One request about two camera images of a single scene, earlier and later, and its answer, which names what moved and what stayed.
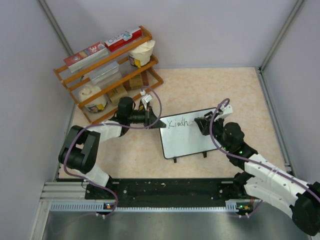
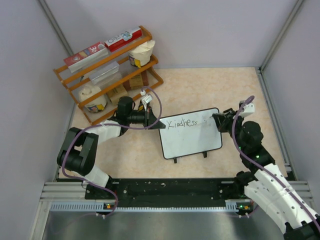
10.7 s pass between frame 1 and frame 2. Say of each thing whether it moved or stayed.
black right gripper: moved
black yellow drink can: stayed
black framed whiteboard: stayed
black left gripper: stayed
